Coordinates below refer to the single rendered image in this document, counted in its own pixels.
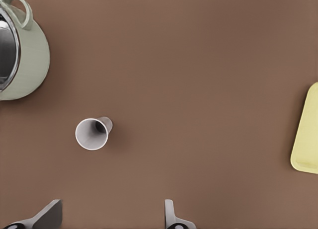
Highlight sage green cooking pot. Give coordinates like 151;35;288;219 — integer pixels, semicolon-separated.
0;0;51;101

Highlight pale yellow tray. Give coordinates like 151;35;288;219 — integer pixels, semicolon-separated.
290;81;318;175

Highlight white IKEA cup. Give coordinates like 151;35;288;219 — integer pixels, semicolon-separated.
75;116;113;151

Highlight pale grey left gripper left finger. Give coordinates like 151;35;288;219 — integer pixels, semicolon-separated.
1;199;63;229

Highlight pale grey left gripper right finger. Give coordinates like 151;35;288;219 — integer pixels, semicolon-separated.
164;199;196;229

